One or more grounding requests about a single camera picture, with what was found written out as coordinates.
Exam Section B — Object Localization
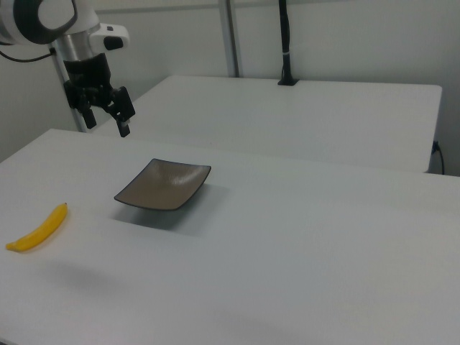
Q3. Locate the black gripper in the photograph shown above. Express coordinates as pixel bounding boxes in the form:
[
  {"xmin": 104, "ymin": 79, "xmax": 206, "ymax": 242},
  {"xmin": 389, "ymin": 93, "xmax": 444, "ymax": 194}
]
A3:
[{"xmin": 63, "ymin": 52, "xmax": 137, "ymax": 137}]

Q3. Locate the aluminium frame post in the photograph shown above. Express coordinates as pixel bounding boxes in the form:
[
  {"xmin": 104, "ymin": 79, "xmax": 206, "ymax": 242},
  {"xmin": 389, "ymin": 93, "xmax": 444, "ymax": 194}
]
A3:
[{"xmin": 218, "ymin": 0, "xmax": 241, "ymax": 78}]

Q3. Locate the white side table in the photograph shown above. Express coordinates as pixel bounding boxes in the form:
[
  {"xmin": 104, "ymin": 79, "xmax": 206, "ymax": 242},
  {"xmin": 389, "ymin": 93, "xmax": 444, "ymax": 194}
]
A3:
[{"xmin": 96, "ymin": 74, "xmax": 443, "ymax": 174}]

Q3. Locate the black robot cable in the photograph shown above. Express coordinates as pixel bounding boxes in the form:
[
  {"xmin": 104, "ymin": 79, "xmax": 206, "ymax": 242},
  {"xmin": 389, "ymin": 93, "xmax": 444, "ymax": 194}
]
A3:
[{"xmin": 0, "ymin": 41, "xmax": 55, "ymax": 63}]

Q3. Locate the yellow banana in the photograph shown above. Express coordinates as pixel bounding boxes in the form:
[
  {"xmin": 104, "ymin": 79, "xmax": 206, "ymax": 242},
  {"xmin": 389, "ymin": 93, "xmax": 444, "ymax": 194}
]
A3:
[{"xmin": 5, "ymin": 203, "xmax": 69, "ymax": 252}]

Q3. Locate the dark cable at table side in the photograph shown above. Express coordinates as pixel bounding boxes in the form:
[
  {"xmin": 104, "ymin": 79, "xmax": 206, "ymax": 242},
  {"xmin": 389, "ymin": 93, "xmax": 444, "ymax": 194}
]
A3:
[{"xmin": 433, "ymin": 141, "xmax": 446, "ymax": 177}]

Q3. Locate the square brown ceramic plate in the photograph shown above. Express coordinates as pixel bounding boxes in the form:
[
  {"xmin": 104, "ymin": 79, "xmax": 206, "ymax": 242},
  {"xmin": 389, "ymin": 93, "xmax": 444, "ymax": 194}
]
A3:
[{"xmin": 114, "ymin": 158, "xmax": 212, "ymax": 212}]

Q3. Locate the black pole with base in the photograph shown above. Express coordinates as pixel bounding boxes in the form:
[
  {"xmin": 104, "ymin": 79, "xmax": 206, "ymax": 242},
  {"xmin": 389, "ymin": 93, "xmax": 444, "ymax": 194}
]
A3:
[{"xmin": 278, "ymin": 0, "xmax": 300, "ymax": 86}]

